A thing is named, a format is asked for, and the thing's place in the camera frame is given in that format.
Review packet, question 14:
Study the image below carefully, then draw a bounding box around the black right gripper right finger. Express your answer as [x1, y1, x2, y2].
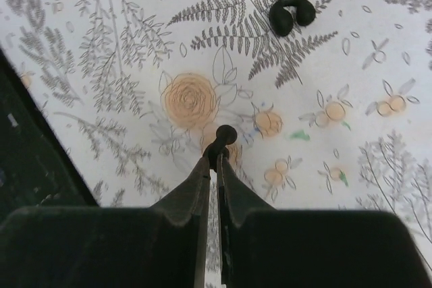
[217, 156, 431, 287]

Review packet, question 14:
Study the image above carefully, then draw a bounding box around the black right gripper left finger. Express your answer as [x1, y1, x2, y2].
[1, 157, 210, 287]

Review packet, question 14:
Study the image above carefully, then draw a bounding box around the black earbud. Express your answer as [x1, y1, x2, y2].
[268, 0, 317, 37]
[203, 125, 238, 172]

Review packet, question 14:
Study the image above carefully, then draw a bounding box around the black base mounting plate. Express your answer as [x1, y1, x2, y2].
[1, 55, 97, 219]

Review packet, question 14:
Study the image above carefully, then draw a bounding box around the floral patterned table mat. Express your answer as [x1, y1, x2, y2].
[1, 0, 431, 287]

